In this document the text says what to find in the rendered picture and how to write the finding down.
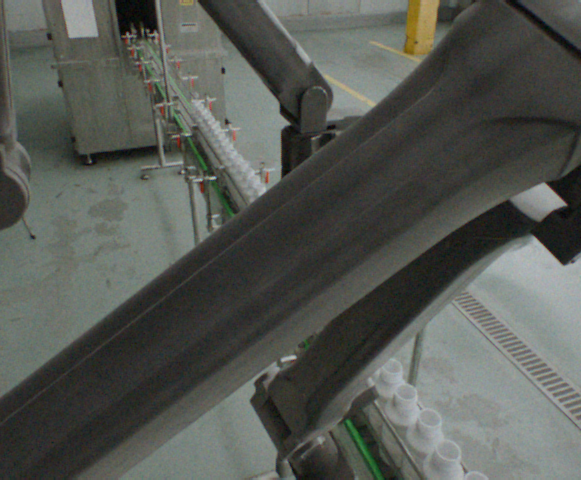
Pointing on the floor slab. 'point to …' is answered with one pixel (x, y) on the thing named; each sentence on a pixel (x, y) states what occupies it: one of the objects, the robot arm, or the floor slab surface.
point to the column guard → (420, 26)
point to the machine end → (110, 42)
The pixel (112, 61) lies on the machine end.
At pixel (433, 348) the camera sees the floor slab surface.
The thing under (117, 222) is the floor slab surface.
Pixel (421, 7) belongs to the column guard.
